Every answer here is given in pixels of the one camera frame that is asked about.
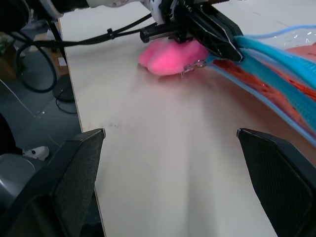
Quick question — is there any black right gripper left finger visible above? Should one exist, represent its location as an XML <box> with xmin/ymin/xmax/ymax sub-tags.
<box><xmin>0</xmin><ymin>128</ymin><xmax>107</xmax><ymax>237</ymax></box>

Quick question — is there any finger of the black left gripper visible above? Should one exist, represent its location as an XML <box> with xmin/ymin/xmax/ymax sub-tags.
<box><xmin>199</xmin><ymin>4</ymin><xmax>245</xmax><ymax>62</ymax></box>
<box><xmin>189</xmin><ymin>11</ymin><xmax>239</xmax><ymax>60</ymax></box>

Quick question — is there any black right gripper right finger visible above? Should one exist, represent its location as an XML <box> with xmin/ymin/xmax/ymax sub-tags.
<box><xmin>236</xmin><ymin>127</ymin><xmax>316</xmax><ymax>237</ymax></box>

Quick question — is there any clear plastic pouch blue trim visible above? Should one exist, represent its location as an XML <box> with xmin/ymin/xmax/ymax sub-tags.
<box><xmin>181</xmin><ymin>23</ymin><xmax>316</xmax><ymax>149</ymax></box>

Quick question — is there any pink fluffy cloth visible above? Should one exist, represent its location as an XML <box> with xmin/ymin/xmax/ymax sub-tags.
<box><xmin>138</xmin><ymin>40</ymin><xmax>208</xmax><ymax>76</ymax></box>

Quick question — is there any orange cloth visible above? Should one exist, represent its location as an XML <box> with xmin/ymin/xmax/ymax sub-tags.
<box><xmin>214</xmin><ymin>41</ymin><xmax>316</xmax><ymax>131</ymax></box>

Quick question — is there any brown cardboard box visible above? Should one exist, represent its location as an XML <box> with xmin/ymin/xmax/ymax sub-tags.
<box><xmin>50</xmin><ymin>19</ymin><xmax>69</xmax><ymax>78</ymax></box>

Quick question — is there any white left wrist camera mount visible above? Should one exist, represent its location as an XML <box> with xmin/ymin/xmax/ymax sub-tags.
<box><xmin>149</xmin><ymin>0</ymin><xmax>174</xmax><ymax>26</ymax></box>

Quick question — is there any thin black floor cable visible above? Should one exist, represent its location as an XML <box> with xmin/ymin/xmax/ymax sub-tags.
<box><xmin>54</xmin><ymin>90</ymin><xmax>78</xmax><ymax>115</ymax></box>

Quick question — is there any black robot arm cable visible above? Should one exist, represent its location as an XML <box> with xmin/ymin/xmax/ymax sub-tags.
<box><xmin>33</xmin><ymin>12</ymin><xmax>153</xmax><ymax>49</ymax></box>

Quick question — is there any black looped cable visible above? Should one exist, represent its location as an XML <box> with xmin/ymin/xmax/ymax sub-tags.
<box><xmin>16</xmin><ymin>21</ymin><xmax>65</xmax><ymax>94</ymax></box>

